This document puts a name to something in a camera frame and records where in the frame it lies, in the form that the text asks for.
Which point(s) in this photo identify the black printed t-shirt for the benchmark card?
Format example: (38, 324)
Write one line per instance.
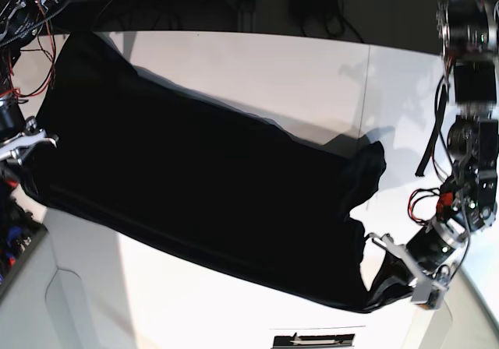
(214, 186)

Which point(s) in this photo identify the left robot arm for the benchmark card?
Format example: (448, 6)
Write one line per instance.
(465, 126)

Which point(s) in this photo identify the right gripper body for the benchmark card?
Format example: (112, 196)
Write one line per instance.
(17, 149)

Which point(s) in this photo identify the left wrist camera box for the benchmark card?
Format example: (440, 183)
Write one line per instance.
(428, 294)

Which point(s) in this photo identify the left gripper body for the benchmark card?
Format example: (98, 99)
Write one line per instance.
(387, 243)

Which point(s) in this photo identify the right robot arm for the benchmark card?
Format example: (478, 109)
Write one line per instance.
(21, 22)

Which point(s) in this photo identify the black white label plate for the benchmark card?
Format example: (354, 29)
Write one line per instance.
(317, 337)

